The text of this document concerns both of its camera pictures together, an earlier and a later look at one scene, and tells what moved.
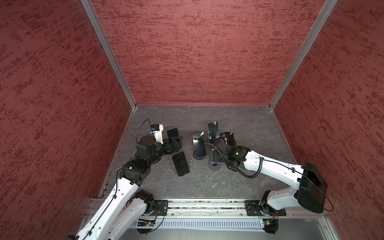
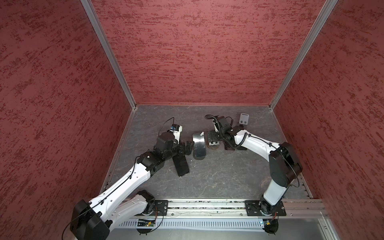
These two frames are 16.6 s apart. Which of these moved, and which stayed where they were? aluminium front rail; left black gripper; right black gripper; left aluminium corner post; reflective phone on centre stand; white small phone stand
Moved: left black gripper; white small phone stand; right black gripper
Stayed: aluminium front rail; reflective phone on centre stand; left aluminium corner post
